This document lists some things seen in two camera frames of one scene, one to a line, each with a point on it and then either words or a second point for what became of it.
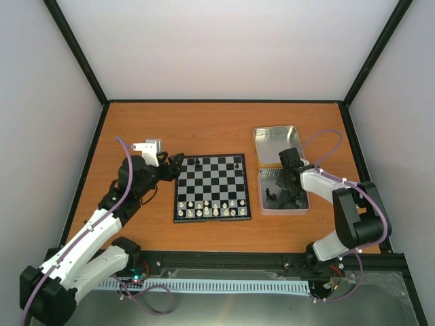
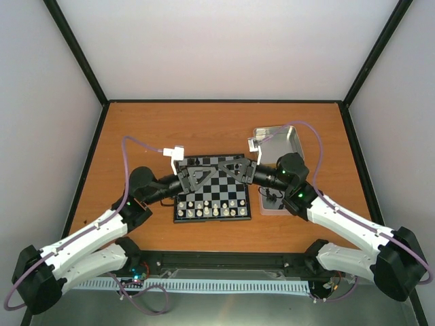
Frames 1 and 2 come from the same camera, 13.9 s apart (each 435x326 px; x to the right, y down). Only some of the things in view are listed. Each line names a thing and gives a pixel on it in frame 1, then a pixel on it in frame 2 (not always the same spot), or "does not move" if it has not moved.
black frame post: [395, 20] does not move
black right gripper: [280, 182] -> [240, 176]
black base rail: [225, 259] does not move
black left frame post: [63, 25] does not move
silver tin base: [269, 195] does not move
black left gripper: [174, 172] -> [193, 185]
